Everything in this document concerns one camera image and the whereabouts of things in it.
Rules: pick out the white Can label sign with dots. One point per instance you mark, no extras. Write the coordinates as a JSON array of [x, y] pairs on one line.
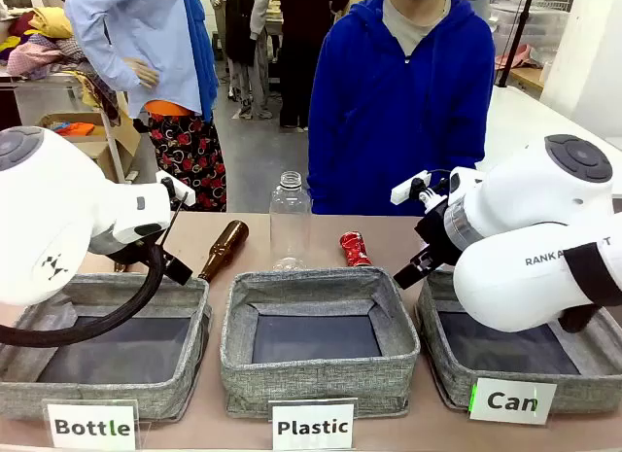
[[512, 401]]

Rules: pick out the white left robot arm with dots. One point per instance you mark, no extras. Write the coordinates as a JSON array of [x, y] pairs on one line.
[[58, 204]]

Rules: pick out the crushed red can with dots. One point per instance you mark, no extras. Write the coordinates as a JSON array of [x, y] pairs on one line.
[[355, 249]]

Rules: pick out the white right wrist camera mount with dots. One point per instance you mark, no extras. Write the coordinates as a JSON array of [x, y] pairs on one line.
[[405, 189]]

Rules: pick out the grey fabric basket Plastic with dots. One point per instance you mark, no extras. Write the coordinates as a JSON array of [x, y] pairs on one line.
[[316, 386]]

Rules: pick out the bystander in grey jacket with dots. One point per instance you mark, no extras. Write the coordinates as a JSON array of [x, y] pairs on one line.
[[476, 0]]

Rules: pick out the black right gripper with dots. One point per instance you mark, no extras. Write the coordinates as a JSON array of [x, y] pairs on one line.
[[437, 233]]

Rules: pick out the white Bottle label sign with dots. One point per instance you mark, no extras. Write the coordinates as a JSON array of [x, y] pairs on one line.
[[91, 427]]

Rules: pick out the blue scarf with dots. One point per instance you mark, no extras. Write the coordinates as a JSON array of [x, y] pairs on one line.
[[201, 48]]

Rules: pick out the grey fabric basket Can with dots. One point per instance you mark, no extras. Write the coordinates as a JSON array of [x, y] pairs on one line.
[[578, 386]]

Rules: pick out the bystander in black clothes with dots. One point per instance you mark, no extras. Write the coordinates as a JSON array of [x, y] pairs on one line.
[[301, 58]]

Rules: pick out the brown glass bottle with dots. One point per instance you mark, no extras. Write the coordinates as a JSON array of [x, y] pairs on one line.
[[226, 250]]

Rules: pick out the black red floral skirt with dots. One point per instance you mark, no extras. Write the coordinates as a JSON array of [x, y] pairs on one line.
[[194, 160]]

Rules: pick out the light blue mannequin shirt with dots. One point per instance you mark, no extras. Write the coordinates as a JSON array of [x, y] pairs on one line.
[[131, 29]]

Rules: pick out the black tripod pole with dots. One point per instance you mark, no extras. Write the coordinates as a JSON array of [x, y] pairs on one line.
[[516, 39]]

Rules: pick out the yellow cloth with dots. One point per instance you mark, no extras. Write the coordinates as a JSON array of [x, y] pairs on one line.
[[51, 23]]

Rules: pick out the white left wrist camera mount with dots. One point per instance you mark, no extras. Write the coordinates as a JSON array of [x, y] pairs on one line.
[[182, 192]]

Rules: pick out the pink patterned cloth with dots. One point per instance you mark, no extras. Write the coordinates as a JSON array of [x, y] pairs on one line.
[[34, 56]]

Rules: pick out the grey fabric basket Bottle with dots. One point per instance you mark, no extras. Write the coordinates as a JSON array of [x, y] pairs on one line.
[[146, 393]]

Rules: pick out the white table leg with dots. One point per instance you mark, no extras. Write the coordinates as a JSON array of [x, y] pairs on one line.
[[115, 146]]

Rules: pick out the beige mannequin hand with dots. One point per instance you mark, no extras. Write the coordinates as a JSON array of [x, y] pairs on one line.
[[145, 74]]

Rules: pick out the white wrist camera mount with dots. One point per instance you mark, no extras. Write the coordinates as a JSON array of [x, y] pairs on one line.
[[182, 192], [405, 189]]

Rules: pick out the open cardboard box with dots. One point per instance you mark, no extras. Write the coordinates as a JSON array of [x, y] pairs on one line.
[[121, 141]]

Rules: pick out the person in blue hoodie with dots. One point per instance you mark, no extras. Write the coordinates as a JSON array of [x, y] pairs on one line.
[[389, 112]]

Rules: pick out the orange cloth at waist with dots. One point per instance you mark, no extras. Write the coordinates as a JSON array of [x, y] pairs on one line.
[[167, 108]]

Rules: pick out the bystander in grey trousers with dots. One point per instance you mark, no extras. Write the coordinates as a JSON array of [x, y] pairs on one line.
[[252, 44]]

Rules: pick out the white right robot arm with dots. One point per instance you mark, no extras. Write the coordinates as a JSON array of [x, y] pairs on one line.
[[510, 287]]

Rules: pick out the white Plastic label sign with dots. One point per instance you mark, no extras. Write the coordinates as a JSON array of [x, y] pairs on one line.
[[313, 427]]

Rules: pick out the large clear plastic bottle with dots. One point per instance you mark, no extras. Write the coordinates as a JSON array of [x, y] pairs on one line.
[[290, 219]]

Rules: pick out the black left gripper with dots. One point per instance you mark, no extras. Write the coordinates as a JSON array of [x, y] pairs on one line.
[[131, 253]]

